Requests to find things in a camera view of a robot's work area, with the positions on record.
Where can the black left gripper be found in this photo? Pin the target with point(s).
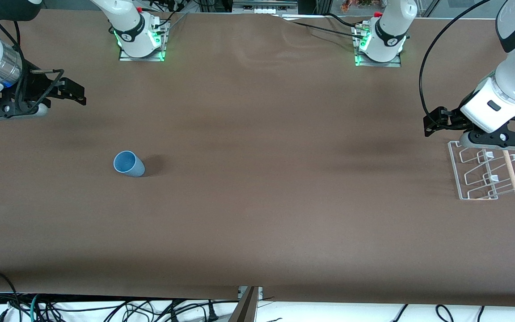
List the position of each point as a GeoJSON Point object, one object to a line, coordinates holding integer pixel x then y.
{"type": "Point", "coordinates": [453, 117]}

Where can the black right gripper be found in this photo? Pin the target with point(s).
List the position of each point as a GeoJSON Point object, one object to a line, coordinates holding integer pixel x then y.
{"type": "Point", "coordinates": [34, 87]}

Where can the blue plastic cup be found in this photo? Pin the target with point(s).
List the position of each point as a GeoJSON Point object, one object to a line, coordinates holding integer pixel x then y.
{"type": "Point", "coordinates": [132, 167]}

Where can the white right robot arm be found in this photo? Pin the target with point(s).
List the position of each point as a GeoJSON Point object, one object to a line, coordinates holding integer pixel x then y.
{"type": "Point", "coordinates": [130, 27]}

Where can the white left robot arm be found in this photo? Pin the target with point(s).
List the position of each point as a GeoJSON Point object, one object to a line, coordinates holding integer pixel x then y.
{"type": "Point", "coordinates": [514, 85]}

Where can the orange artificial flowers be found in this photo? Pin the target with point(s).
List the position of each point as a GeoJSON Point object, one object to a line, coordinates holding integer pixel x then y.
{"type": "Point", "coordinates": [356, 5]}

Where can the brown table cover sheet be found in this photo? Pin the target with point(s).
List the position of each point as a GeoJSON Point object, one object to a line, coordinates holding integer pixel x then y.
{"type": "Point", "coordinates": [257, 201]}

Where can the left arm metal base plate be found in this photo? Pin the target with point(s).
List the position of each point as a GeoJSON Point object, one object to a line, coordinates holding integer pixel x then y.
{"type": "Point", "coordinates": [391, 64]}

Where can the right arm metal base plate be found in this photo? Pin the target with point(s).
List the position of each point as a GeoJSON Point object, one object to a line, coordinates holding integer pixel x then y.
{"type": "Point", "coordinates": [150, 58]}

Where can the grey metal frame panel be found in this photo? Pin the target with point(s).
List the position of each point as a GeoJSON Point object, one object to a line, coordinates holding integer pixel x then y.
{"type": "Point", "coordinates": [264, 5]}

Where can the aluminium table frame profile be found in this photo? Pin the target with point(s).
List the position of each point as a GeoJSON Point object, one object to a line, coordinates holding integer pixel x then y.
{"type": "Point", "coordinates": [246, 308]}

